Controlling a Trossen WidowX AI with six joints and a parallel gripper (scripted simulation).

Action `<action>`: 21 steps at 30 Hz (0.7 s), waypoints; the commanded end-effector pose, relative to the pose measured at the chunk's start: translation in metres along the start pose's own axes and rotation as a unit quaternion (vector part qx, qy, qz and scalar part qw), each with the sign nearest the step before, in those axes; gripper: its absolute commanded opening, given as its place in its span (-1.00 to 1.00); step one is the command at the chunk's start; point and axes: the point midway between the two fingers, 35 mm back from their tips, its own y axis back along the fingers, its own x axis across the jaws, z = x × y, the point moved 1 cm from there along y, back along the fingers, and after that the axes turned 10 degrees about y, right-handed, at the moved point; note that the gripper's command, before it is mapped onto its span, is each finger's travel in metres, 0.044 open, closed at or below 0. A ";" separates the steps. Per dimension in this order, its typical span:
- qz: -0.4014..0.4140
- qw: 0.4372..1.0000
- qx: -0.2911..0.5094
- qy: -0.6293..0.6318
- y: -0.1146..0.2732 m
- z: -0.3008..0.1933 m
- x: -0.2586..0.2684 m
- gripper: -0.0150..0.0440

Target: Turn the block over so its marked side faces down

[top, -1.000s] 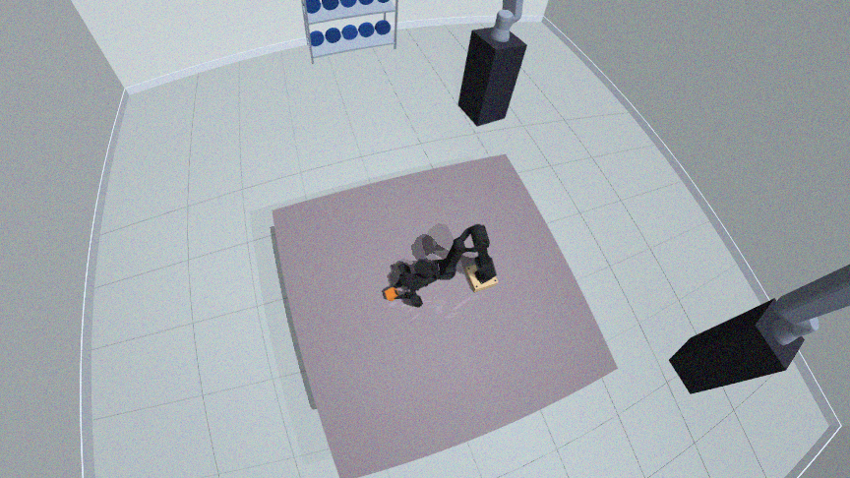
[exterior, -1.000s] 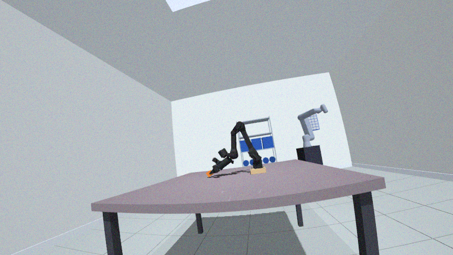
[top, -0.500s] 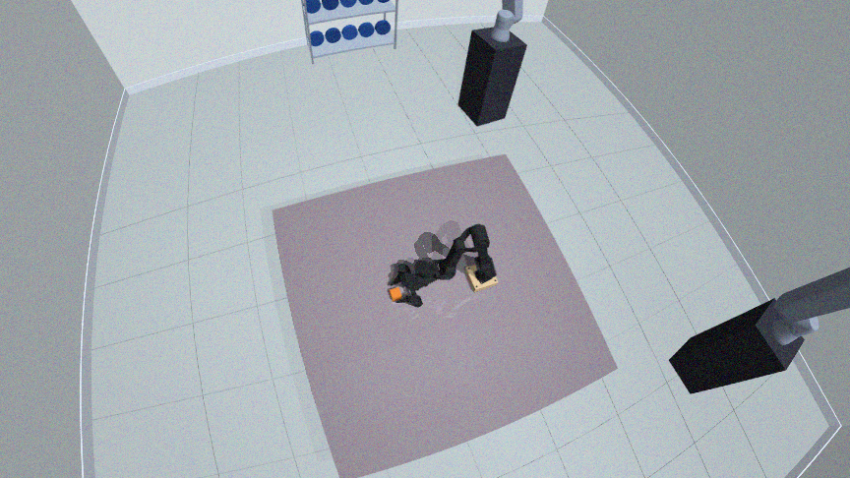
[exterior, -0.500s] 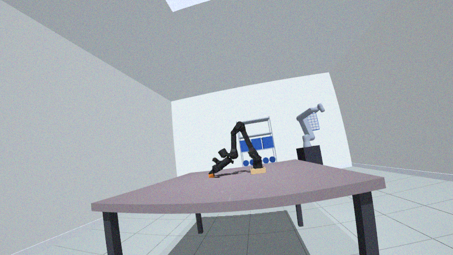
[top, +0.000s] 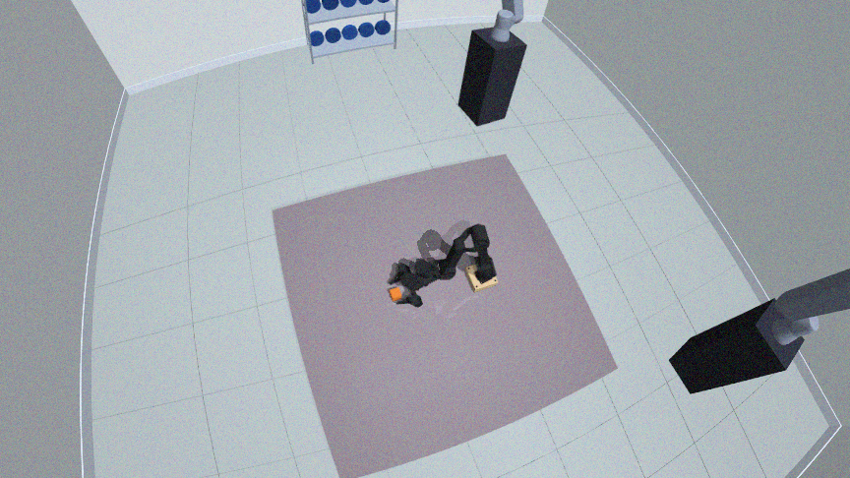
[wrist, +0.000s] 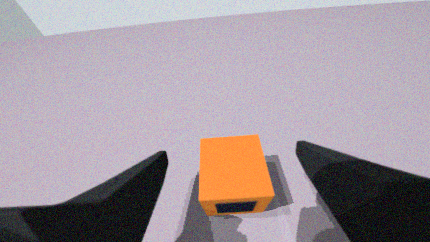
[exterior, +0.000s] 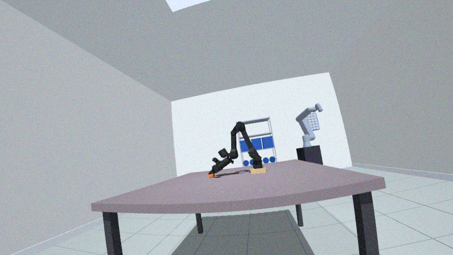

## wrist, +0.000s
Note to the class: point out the orange block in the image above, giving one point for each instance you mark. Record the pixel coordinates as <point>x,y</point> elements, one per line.
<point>233,178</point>

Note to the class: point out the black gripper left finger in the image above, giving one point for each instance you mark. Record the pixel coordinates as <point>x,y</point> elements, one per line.
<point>117,210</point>

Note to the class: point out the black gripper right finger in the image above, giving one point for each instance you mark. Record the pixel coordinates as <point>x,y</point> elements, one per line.
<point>371,202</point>

